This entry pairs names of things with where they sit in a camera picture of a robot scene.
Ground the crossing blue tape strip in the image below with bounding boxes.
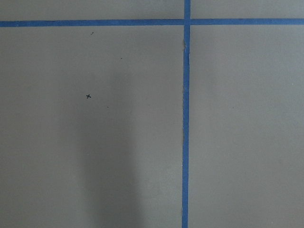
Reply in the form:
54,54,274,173
0,18,304,28

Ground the long blue tape strip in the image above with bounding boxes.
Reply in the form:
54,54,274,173
181,0,191,228

